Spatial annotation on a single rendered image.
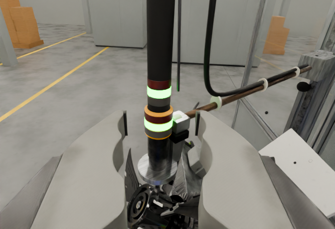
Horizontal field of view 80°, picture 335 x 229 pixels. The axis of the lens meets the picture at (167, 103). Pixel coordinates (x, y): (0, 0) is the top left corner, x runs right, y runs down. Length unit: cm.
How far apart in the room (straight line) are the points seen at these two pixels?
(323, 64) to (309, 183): 35
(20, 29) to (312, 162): 840
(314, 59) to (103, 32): 742
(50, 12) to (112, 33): 735
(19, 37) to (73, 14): 587
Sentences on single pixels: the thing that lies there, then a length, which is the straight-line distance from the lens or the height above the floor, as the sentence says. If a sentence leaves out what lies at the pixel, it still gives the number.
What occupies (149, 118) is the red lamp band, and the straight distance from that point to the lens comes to 29.
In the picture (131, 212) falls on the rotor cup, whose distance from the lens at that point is 63.
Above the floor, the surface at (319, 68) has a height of 155.
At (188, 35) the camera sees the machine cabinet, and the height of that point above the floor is 81.
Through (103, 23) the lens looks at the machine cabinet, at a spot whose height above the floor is 80.
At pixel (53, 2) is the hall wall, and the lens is 1441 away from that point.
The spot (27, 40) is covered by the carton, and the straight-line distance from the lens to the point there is 847.
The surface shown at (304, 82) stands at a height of 150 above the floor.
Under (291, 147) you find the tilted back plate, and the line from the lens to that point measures 74.
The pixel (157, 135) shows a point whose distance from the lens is 30.
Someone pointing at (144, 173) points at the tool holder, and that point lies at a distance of 36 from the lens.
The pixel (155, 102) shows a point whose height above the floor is 160.
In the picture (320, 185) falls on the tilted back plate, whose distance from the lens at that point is 66.
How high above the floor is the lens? 173
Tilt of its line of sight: 28 degrees down
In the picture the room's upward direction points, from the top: 2 degrees clockwise
